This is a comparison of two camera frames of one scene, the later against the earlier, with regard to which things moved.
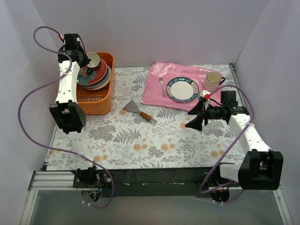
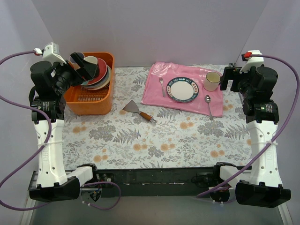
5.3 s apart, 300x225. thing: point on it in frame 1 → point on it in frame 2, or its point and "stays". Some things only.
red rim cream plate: x=102 y=83 → x=102 y=72
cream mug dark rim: x=212 y=81 stays
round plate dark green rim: x=182 y=89 stays
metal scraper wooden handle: x=132 y=107 stays
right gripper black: x=203 y=114 → x=233 y=78
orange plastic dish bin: x=99 y=102 stays
